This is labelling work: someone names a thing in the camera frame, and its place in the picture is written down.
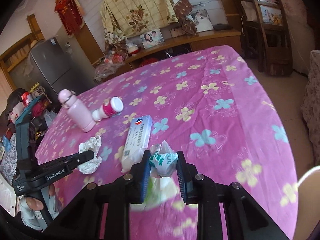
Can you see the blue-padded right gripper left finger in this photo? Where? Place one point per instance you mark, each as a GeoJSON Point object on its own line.
{"type": "Point", "coordinates": [128, 189]}

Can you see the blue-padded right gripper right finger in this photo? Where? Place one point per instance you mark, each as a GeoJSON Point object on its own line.
{"type": "Point", "coordinates": [196, 188]}

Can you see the white green plastic bag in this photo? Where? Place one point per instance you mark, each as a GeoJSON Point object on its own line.
{"type": "Point", "coordinates": [163, 163]}

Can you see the white tissue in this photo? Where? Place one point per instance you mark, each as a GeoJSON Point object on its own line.
{"type": "Point", "coordinates": [91, 146]}

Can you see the left hand in glove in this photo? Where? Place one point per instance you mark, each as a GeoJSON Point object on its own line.
{"type": "Point", "coordinates": [29, 205]}

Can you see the white medicine box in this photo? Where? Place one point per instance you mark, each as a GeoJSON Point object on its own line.
{"type": "Point", "coordinates": [136, 142]}

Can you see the pink thermos bottle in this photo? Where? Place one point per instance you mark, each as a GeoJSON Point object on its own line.
{"type": "Point", "coordinates": [76, 110]}

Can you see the white pink yogurt bottle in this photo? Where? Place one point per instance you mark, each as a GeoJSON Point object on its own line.
{"type": "Point", "coordinates": [108, 109]}

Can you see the pink floral tablecloth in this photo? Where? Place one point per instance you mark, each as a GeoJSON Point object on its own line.
{"type": "Point", "coordinates": [207, 104]}

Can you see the grey refrigerator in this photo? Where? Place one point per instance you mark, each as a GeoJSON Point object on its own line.
{"type": "Point", "coordinates": [55, 70]}

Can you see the wooden low cabinet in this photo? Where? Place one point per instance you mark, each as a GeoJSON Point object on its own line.
{"type": "Point", "coordinates": [180, 45]}

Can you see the floral covered sofa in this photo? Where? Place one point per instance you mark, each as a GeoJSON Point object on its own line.
{"type": "Point", "coordinates": [311, 104]}

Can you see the framed family photo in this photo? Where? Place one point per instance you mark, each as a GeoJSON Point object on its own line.
{"type": "Point", "coordinates": [152, 38]}

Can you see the wooden chair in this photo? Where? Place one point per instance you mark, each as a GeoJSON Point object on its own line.
{"type": "Point", "coordinates": [267, 33]}

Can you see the red hanging decoration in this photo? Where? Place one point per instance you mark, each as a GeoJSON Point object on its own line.
{"type": "Point", "coordinates": [69, 15]}

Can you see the floral beige cloth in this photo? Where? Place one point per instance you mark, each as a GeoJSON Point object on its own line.
{"type": "Point", "coordinates": [124, 19]}

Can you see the wedding photo frame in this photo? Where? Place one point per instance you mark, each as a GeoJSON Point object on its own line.
{"type": "Point", "coordinates": [201, 20]}

